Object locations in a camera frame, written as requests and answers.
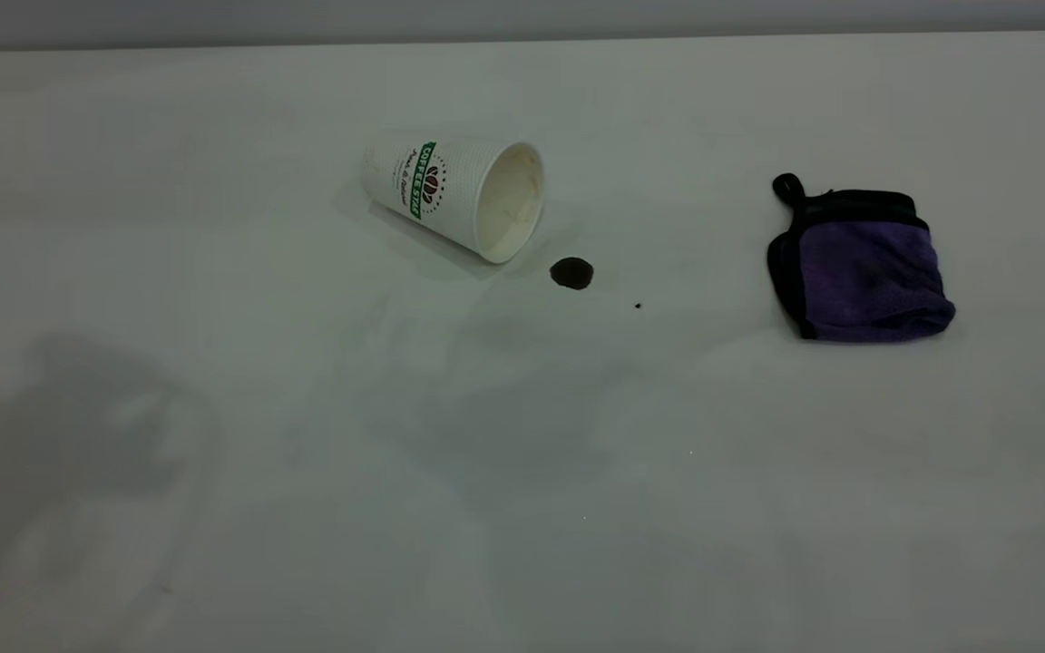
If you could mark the white paper coffee cup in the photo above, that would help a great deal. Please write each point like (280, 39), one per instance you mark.
(414, 186)

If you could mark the purple cloth with black trim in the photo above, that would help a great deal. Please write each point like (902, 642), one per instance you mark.
(876, 281)

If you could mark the dark brown coffee spill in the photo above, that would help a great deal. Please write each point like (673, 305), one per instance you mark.
(571, 274)

